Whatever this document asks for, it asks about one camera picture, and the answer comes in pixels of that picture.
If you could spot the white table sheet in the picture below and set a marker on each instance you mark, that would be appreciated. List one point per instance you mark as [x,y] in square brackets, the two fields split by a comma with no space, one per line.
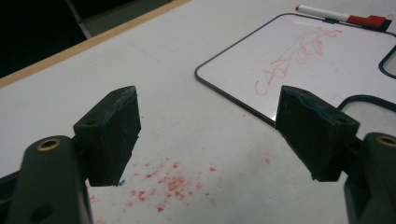
[186,102]

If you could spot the wooden table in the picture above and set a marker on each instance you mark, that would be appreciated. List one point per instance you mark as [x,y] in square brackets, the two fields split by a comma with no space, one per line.
[93,40]

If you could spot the white marker with red cap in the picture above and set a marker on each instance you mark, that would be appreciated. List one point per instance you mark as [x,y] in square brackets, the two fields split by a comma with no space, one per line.
[327,14]

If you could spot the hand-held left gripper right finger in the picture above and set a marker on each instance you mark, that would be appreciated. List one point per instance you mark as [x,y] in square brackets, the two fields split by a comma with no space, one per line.
[314,137]

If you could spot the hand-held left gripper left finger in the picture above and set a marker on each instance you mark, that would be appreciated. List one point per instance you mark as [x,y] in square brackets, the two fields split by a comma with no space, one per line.
[107,137]

